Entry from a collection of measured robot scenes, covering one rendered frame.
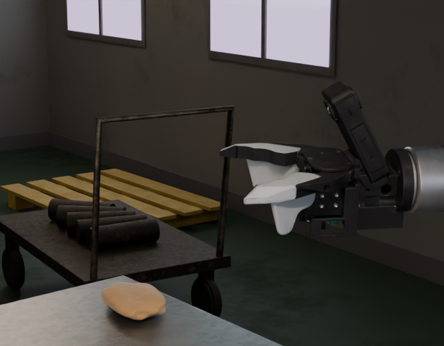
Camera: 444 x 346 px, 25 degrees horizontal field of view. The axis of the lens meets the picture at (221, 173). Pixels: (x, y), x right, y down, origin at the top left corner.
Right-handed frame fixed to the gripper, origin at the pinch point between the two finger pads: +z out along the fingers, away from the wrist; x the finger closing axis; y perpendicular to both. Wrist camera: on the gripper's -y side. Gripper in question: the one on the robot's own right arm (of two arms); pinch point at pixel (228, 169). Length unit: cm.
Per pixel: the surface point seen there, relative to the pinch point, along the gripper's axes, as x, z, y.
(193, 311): 59, -5, 49
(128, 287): 64, 7, 46
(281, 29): 473, -115, 89
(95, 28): 680, -13, 132
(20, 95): 743, 49, 203
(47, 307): 65, 21, 50
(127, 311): 54, 8, 46
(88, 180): 557, -1, 213
